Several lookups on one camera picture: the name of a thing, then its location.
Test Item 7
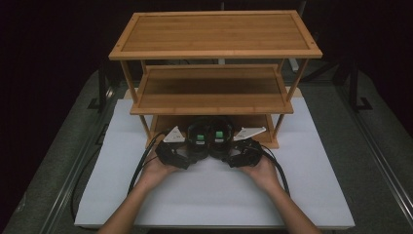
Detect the wooden three-tier shoe rack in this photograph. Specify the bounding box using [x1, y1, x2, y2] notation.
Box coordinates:
[108, 9, 323, 151]

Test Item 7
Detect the aluminium table rail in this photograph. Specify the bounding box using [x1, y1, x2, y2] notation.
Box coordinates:
[38, 96, 113, 234]
[335, 86, 413, 223]

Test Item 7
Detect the black metal stand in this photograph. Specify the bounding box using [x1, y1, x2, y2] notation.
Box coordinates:
[348, 60, 374, 113]
[87, 60, 113, 113]

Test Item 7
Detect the tan wooden board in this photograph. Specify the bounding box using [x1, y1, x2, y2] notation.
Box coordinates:
[124, 85, 304, 100]

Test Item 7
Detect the white board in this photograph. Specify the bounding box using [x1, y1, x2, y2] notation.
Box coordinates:
[73, 97, 357, 229]

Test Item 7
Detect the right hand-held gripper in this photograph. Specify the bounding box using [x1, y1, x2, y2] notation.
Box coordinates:
[223, 126, 268, 169]

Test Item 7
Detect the person's right hand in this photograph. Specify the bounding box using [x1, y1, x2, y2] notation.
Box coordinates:
[238, 156, 282, 193]

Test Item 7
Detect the person's left hand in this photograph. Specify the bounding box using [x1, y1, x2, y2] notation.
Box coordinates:
[138, 155, 180, 193]

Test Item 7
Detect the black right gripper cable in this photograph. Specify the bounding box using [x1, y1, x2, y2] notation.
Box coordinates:
[258, 143, 291, 198]

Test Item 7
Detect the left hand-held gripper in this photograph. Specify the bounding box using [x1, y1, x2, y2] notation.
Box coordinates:
[154, 125, 197, 171]

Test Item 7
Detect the black sandal with blue strap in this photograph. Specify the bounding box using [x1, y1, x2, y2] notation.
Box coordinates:
[208, 116, 236, 160]

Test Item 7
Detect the black sandal with green strap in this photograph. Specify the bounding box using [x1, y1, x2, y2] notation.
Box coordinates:
[186, 116, 212, 161]

